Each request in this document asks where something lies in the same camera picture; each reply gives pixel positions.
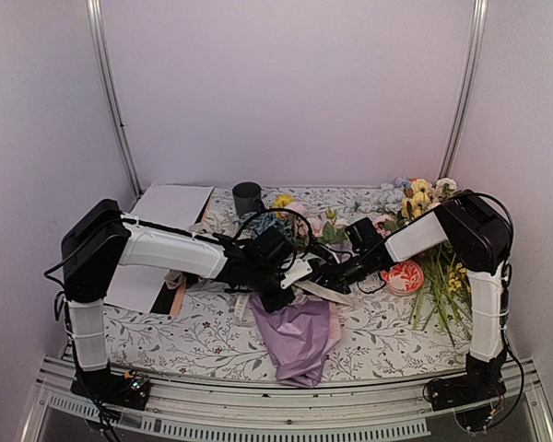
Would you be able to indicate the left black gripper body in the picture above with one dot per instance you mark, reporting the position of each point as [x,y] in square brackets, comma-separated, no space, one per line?
[262,284]

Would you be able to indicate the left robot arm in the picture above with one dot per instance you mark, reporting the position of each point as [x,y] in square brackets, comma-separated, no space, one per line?
[190,329]

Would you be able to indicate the pink wrapping paper sheet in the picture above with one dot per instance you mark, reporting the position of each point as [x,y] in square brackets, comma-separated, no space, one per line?
[298,338]

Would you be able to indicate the pile of fake flowers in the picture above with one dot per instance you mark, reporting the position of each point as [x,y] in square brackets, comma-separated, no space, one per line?
[446,292]

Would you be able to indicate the dark grey mug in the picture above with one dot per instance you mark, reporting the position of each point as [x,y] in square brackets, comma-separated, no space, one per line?
[247,197]

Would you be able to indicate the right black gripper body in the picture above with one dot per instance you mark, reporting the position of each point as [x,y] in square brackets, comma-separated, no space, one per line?
[349,275]

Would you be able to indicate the yellow flower stem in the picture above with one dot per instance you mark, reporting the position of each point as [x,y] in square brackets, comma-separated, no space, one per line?
[282,202]

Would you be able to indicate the white printed ribbon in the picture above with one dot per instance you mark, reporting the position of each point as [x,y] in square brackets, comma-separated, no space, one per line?
[303,291]

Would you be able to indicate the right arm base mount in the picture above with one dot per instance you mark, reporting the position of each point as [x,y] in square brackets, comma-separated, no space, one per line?
[465,389]

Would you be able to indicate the aluminium frame post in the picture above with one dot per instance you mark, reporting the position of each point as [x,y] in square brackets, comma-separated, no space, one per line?
[472,56]
[98,36]

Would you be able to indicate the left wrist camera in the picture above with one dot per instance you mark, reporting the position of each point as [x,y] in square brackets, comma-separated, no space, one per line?
[299,269]

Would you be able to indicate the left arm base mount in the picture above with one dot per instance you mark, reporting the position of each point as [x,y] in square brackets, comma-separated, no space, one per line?
[130,390]

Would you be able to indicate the right aluminium frame post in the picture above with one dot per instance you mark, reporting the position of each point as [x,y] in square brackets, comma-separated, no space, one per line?
[472,56]

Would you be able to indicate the left aluminium frame post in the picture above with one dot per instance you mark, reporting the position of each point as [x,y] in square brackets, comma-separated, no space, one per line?
[98,36]

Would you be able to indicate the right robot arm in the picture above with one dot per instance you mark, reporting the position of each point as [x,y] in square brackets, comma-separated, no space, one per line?
[479,230]

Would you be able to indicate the blue hydrangea stem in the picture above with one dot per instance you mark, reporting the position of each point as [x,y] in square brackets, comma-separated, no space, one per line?
[253,225]

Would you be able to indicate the front aluminium rail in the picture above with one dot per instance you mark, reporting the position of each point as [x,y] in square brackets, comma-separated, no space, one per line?
[192,408]

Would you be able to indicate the red patterned bowl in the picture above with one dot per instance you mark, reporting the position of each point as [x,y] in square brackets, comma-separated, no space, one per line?
[404,278]

